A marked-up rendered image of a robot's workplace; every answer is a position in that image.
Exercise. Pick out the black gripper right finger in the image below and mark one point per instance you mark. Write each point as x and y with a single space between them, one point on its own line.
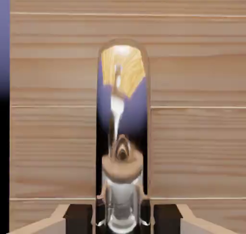
167 218

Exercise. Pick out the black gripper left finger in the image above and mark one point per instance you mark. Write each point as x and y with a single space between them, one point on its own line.
76 218

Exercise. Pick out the light wood cabinet door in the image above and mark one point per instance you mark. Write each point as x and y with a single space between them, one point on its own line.
48 151
48 64

